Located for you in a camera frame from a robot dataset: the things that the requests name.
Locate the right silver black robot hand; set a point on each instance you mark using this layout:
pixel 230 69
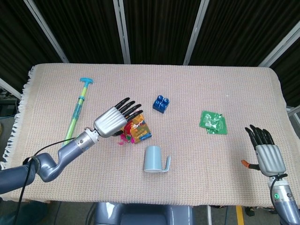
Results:
pixel 269 159

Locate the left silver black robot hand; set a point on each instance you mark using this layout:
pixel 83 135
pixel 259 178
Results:
pixel 112 122

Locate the colourful feather shuttlecock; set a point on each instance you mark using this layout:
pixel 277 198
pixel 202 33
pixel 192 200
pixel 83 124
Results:
pixel 127 136

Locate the orange printed carton box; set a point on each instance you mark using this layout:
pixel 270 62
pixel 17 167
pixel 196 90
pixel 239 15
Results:
pixel 140 130

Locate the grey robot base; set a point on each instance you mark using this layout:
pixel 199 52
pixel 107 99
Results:
pixel 143 214

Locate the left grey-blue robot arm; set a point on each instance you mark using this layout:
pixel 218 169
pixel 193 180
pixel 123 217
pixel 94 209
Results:
pixel 58 157

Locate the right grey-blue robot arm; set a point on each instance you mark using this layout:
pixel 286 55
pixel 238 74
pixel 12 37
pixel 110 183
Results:
pixel 284 199

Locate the blue green toy water pump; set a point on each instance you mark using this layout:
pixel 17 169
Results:
pixel 78 109

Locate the blue toy building block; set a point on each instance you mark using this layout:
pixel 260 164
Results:
pixel 161 104

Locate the green foil sachet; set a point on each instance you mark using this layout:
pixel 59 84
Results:
pixel 211 120
pixel 222 129

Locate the light blue plastic cup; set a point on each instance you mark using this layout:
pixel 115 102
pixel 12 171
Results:
pixel 153 159

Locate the beige woven tablecloth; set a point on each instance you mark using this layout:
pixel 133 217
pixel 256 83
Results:
pixel 187 164

